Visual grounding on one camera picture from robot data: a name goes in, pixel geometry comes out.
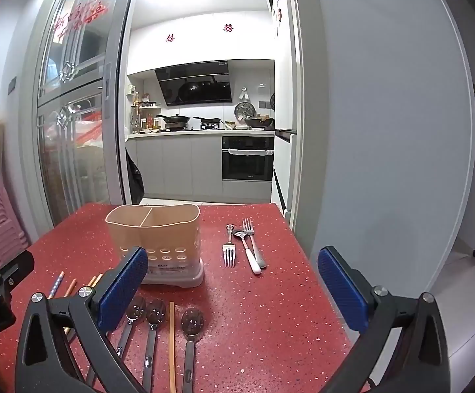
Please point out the group of condiment bottles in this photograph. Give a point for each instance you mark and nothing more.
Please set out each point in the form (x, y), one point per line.
(143, 120)

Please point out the dark translucent spoon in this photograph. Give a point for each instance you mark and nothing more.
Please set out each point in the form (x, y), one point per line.
(192, 321)
(155, 314)
(135, 309)

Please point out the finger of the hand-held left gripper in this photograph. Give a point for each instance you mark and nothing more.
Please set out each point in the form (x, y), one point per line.
(14, 270)

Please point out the dark wall switch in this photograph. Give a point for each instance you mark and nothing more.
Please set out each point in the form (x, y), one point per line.
(12, 84)

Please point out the blue patterned chopstick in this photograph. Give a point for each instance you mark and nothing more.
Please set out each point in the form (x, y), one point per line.
(57, 284)

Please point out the black frying pan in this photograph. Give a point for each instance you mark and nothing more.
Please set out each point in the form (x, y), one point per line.
(208, 120)

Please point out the black plastic bag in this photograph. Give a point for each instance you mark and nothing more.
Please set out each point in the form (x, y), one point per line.
(135, 180)

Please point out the black range hood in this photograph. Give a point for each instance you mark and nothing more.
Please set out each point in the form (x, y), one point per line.
(192, 86)

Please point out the red lettering door decal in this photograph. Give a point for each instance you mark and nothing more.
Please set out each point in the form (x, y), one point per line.
(77, 16)

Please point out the black wok with lid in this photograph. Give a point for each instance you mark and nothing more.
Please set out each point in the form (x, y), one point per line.
(176, 118)

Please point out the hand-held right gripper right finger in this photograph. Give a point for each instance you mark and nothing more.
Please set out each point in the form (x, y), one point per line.
(342, 290)

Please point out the steel fork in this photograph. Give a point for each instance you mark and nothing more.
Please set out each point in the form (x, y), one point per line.
(229, 254)
(247, 226)

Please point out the white fridge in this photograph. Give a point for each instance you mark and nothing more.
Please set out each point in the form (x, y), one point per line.
(282, 163)

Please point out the black round fan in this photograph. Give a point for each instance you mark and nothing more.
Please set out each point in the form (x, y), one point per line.
(272, 101)

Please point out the group of fridge magnets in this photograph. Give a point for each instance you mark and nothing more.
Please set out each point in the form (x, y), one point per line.
(278, 8)

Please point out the wooden chopstick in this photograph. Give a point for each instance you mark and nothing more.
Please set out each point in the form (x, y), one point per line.
(91, 281)
(172, 344)
(98, 278)

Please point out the beige plastic cutlery holder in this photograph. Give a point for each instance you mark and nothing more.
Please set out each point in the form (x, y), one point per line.
(155, 229)

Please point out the black built-in oven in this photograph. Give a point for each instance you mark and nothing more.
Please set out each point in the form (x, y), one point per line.
(245, 163)

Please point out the grey kitchen cabinets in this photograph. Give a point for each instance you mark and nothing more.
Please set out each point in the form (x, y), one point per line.
(180, 163)

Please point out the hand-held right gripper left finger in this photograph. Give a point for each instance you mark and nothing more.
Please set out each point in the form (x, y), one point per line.
(124, 290)

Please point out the sliding glass door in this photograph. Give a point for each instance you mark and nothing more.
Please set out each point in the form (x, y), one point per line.
(77, 131)

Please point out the orange chopstick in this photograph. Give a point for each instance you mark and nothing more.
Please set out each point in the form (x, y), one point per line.
(71, 287)

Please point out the red paper-cut decal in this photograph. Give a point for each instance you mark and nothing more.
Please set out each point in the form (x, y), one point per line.
(229, 28)
(169, 38)

